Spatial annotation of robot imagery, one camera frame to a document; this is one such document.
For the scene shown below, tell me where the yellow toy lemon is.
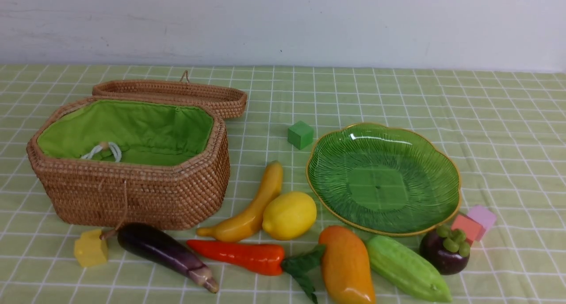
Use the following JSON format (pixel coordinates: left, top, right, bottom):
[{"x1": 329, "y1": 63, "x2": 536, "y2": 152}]
[{"x1": 261, "y1": 191, "x2": 317, "y2": 241}]

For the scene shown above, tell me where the yellow toy banana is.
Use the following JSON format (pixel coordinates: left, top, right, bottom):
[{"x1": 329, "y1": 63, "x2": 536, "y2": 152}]
[{"x1": 196, "y1": 161, "x2": 283, "y2": 243}]

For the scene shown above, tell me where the red toy chili pepper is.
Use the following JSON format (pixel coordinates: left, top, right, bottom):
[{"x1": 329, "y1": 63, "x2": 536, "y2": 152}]
[{"x1": 186, "y1": 239, "x2": 326, "y2": 304}]

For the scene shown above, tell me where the orange toy mango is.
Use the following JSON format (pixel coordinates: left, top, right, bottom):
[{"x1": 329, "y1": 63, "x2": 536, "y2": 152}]
[{"x1": 318, "y1": 225, "x2": 376, "y2": 304}]

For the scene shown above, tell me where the purple toy eggplant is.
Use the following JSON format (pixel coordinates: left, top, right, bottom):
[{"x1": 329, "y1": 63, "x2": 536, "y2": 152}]
[{"x1": 99, "y1": 223, "x2": 220, "y2": 293}]

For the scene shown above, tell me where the green toy bitter gourd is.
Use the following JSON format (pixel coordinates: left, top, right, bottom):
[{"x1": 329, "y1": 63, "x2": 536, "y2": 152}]
[{"x1": 365, "y1": 235, "x2": 453, "y2": 303}]

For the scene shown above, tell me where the purple toy mangosteen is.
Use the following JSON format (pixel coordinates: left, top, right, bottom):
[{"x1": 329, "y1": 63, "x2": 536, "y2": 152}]
[{"x1": 419, "y1": 225, "x2": 471, "y2": 275}]

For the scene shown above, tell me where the green foam cube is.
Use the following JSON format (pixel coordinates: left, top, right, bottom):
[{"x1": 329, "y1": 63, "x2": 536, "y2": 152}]
[{"x1": 287, "y1": 121, "x2": 314, "y2": 150}]

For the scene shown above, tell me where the woven rattan basket lid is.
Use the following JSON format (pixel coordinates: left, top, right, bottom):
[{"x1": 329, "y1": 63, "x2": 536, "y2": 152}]
[{"x1": 92, "y1": 70, "x2": 248, "y2": 119}]

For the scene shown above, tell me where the green glass leaf plate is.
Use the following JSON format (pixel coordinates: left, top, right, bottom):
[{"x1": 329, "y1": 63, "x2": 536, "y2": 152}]
[{"x1": 306, "y1": 122, "x2": 462, "y2": 237}]

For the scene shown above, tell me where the woven rattan basket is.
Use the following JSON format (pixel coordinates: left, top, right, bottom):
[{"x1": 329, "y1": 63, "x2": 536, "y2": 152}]
[{"x1": 26, "y1": 96, "x2": 230, "y2": 230}]

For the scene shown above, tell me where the red foam cube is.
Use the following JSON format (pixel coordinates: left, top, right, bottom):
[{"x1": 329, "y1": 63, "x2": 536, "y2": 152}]
[{"x1": 451, "y1": 213, "x2": 483, "y2": 245}]

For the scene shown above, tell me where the pink foam cube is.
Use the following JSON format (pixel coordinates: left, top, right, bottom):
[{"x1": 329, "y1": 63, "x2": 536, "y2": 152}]
[{"x1": 466, "y1": 205, "x2": 497, "y2": 242}]

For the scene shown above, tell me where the yellow foam block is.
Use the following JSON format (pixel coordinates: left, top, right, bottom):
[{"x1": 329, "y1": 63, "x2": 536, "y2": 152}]
[{"x1": 73, "y1": 229, "x2": 108, "y2": 268}]

